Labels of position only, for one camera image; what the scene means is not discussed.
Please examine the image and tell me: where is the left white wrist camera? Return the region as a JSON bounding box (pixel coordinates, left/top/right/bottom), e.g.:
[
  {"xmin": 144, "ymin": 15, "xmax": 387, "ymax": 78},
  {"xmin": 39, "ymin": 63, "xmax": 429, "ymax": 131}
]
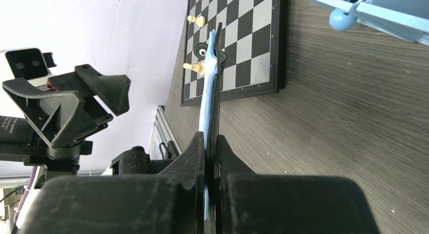
[{"xmin": 1, "ymin": 48, "xmax": 57, "ymax": 80}]

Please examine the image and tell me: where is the cream chess piece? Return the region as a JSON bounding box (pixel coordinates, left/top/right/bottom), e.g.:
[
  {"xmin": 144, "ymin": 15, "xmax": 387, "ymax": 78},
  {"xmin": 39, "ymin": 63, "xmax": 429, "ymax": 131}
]
[
  {"xmin": 187, "ymin": 15, "xmax": 206, "ymax": 28},
  {"xmin": 183, "ymin": 63, "xmax": 204, "ymax": 75}
]

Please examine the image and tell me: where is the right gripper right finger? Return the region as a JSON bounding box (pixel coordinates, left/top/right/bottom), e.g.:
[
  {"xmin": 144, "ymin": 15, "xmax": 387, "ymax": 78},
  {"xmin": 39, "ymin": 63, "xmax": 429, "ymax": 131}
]
[{"xmin": 215, "ymin": 135, "xmax": 379, "ymax": 233}]

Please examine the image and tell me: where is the light blue bin left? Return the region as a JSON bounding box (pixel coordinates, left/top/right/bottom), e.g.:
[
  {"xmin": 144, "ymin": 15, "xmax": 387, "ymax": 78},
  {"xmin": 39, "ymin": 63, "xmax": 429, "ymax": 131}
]
[{"xmin": 308, "ymin": 0, "xmax": 428, "ymax": 45}]

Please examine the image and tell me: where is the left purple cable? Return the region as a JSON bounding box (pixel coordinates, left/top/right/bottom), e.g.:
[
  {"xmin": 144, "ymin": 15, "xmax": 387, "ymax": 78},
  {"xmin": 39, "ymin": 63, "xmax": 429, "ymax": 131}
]
[{"xmin": 13, "ymin": 165, "xmax": 39, "ymax": 223}]

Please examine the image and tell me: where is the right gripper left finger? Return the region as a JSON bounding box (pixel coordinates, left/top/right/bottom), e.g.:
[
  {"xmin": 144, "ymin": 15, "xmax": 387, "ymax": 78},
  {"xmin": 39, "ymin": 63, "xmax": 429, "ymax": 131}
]
[{"xmin": 19, "ymin": 132, "xmax": 204, "ymax": 233}]

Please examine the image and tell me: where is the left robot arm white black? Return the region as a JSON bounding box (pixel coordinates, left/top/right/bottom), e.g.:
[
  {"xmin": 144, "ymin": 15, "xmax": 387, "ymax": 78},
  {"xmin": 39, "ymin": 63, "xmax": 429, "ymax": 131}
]
[{"xmin": 1, "ymin": 64, "xmax": 131, "ymax": 183}]

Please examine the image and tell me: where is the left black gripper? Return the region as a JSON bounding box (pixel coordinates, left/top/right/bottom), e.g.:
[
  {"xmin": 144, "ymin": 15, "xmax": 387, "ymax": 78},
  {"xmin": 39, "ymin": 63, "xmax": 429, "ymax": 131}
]
[{"xmin": 2, "ymin": 64, "xmax": 131, "ymax": 148}]

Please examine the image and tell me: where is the black white chessboard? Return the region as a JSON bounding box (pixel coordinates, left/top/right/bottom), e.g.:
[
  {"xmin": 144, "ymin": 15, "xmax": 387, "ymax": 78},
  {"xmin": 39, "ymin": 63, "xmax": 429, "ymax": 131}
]
[{"xmin": 184, "ymin": 0, "xmax": 288, "ymax": 100}]

